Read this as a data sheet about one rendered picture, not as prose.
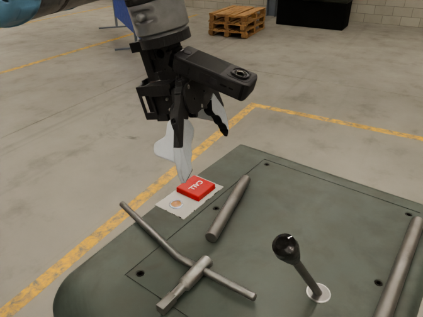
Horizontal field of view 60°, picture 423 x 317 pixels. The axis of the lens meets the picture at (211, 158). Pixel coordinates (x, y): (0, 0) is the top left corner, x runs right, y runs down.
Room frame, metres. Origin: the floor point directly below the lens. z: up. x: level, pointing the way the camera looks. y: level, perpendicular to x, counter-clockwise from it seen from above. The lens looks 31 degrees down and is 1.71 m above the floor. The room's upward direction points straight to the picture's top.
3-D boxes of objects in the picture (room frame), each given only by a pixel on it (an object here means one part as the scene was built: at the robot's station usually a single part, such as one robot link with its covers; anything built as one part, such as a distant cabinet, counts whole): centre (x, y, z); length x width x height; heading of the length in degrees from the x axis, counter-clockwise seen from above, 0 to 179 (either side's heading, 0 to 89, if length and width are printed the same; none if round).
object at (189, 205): (0.62, 0.04, 1.23); 0.13 x 0.08 x 0.06; 144
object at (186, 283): (0.38, 0.04, 1.27); 0.12 x 0.02 x 0.02; 145
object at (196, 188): (0.64, 0.03, 1.26); 0.06 x 0.06 x 0.02; 54
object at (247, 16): (8.31, -0.57, 0.22); 1.25 x 0.86 x 0.44; 154
